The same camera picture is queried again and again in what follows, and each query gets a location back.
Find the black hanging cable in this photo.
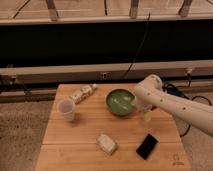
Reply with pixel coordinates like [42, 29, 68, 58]
[119, 12, 152, 81]

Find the white labelled bottle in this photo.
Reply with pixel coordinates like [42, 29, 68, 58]
[70, 84, 97, 104]

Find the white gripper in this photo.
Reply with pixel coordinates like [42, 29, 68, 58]
[131, 97, 152, 122]

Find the clear plastic cup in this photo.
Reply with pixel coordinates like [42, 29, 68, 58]
[57, 98, 76, 122]

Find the black floor cable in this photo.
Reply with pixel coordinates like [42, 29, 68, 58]
[161, 81, 213, 138]

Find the black smartphone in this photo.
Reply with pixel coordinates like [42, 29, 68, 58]
[136, 134, 158, 160]

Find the white wrapped block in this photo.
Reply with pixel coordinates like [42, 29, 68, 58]
[96, 133, 117, 155]

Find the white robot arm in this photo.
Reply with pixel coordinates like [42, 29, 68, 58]
[133, 74, 213, 137]

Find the green ceramic bowl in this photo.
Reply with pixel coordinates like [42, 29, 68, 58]
[105, 89, 135, 117]

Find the wooden table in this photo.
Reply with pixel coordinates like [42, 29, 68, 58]
[36, 84, 191, 171]

